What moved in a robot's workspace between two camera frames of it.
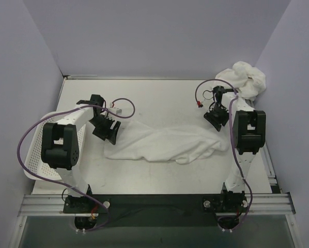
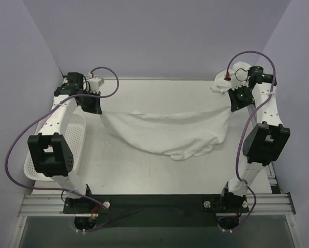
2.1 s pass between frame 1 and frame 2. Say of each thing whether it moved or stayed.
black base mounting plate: stayed
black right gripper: moved
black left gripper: moved
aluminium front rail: stayed
